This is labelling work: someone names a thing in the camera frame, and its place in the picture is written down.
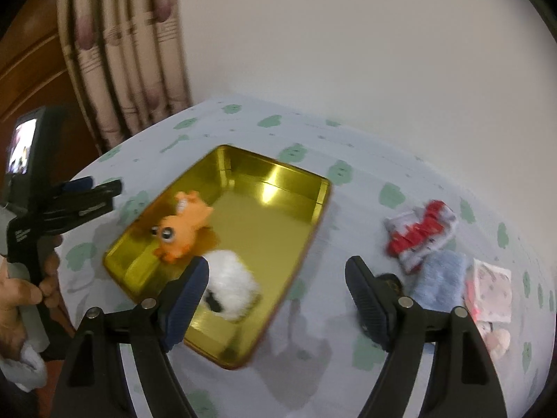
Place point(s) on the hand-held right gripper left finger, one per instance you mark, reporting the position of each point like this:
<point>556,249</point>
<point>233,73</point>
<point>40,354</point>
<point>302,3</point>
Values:
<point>191,297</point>

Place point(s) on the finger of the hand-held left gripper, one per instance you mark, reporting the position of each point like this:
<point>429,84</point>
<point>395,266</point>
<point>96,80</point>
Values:
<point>93,202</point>
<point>79,184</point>

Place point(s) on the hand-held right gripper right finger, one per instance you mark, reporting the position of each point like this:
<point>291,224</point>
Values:
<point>370,310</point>

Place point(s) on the white fluffy plush toy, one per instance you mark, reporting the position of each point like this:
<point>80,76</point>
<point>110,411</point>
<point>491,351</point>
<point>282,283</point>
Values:
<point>233,283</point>

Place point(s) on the light blue sock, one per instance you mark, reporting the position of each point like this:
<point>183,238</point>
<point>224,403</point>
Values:
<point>441,281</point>

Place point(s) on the gold metal tin box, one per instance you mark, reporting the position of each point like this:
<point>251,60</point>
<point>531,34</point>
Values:
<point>265,222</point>

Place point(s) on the white pink printed packet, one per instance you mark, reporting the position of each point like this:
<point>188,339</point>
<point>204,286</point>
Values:
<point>489,289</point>

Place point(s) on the pink soft item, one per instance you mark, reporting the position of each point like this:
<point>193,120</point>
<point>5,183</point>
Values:
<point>496,339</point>

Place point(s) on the person's left hand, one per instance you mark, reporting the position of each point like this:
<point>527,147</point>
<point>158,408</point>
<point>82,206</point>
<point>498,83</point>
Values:
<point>19,296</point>

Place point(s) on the orange big-eyed toy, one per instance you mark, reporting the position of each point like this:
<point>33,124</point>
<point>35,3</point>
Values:
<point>180,228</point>

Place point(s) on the red and white sock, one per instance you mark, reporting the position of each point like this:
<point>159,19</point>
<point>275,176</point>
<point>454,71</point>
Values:
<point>420,233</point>

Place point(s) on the brown wooden wardrobe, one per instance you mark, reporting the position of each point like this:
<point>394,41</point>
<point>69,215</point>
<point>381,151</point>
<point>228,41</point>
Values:
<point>30,74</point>

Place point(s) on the beige striped curtain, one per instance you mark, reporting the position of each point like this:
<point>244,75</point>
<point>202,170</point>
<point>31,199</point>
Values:
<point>126,52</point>

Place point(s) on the green-printed bedsheet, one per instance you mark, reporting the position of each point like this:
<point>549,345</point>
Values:
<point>370,170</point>

